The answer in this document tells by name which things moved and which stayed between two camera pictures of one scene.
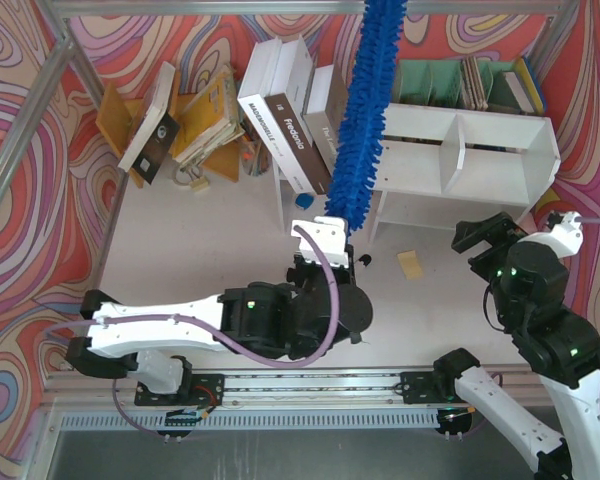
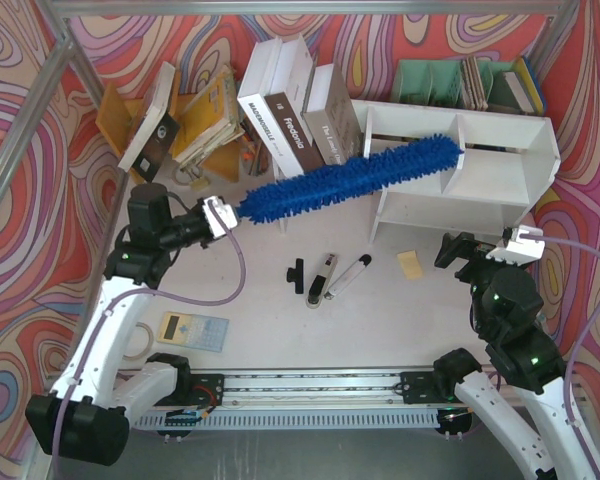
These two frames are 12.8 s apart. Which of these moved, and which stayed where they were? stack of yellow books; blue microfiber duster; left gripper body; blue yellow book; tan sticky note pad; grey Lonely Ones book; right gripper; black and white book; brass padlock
Moved: blue microfiber duster; right gripper; left gripper body
Stayed: stack of yellow books; blue yellow book; tan sticky note pad; brass padlock; grey Lonely Ones book; black and white book
